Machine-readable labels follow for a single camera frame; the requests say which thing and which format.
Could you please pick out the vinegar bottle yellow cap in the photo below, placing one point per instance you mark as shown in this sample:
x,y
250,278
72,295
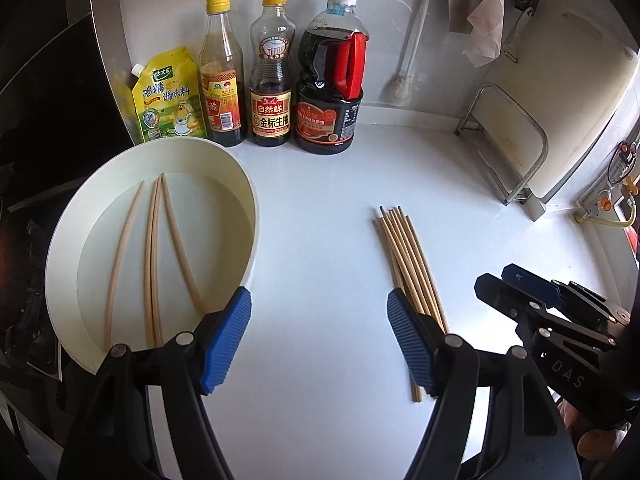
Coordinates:
x,y
220,67

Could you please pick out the person's right hand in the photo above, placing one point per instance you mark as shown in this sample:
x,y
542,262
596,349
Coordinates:
x,y
594,445

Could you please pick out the large soy sauce jug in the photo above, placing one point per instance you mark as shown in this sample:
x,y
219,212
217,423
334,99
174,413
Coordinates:
x,y
332,57

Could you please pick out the white cutting board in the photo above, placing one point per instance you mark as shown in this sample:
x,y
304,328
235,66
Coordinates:
x,y
570,75

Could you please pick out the yellow seasoning pouch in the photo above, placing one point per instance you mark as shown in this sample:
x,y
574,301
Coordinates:
x,y
167,96

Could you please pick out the hanging beige cloth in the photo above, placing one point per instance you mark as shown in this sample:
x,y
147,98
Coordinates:
x,y
482,23

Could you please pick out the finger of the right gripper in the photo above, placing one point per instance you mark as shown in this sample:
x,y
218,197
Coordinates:
x,y
515,299
575,301

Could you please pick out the gas valve with hose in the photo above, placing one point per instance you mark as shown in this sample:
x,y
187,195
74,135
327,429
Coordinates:
x,y
615,187

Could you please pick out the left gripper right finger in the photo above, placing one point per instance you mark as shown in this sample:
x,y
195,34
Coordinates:
x,y
525,437

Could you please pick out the white oval tray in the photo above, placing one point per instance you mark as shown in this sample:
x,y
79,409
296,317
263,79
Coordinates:
x,y
216,209

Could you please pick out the white dish brush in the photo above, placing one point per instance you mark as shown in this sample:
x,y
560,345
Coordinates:
x,y
399,88

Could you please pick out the metal rack stand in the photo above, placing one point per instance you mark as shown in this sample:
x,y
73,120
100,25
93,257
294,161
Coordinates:
x,y
510,143

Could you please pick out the soy sauce bottle yellow cap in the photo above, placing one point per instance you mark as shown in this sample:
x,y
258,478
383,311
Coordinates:
x,y
271,77

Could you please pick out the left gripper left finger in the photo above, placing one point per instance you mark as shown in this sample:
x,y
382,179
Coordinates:
x,y
112,436

